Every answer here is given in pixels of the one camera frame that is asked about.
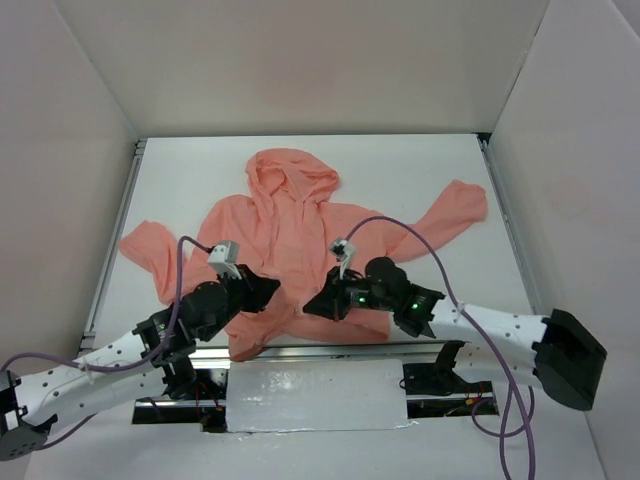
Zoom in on pink hooded zip jacket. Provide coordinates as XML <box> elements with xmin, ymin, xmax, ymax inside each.
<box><xmin>119</xmin><ymin>149</ymin><xmax>488</xmax><ymax>362</ymax></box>

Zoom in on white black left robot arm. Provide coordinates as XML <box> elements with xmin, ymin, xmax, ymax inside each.
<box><xmin>1</xmin><ymin>265</ymin><xmax>280</xmax><ymax>461</ymax></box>

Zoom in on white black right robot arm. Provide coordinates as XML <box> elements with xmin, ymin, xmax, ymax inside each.
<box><xmin>303</xmin><ymin>257</ymin><xmax>607</xmax><ymax>411</ymax></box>

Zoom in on grey white left wrist camera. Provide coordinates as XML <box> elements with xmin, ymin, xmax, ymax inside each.
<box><xmin>207</xmin><ymin>240</ymin><xmax>241</xmax><ymax>279</ymax></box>

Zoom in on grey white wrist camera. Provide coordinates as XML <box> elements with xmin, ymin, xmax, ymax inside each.
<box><xmin>329</xmin><ymin>238</ymin><xmax>356</xmax><ymax>279</ymax></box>
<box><xmin>207</xmin><ymin>240</ymin><xmax>241</xmax><ymax>279</ymax></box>

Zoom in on grey white right wrist camera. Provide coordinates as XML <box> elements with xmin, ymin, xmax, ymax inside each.
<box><xmin>329</xmin><ymin>238</ymin><xmax>356</xmax><ymax>279</ymax></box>

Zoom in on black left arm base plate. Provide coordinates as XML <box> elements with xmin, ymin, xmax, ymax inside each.
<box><xmin>163</xmin><ymin>369</ymin><xmax>227</xmax><ymax>400</ymax></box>

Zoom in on aluminium table frame rail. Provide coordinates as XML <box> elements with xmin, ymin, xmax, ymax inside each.
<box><xmin>78</xmin><ymin>138</ymin><xmax>148</xmax><ymax>353</ymax></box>

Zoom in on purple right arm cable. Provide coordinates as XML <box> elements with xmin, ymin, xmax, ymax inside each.
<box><xmin>344</xmin><ymin>216</ymin><xmax>539</xmax><ymax>480</ymax></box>

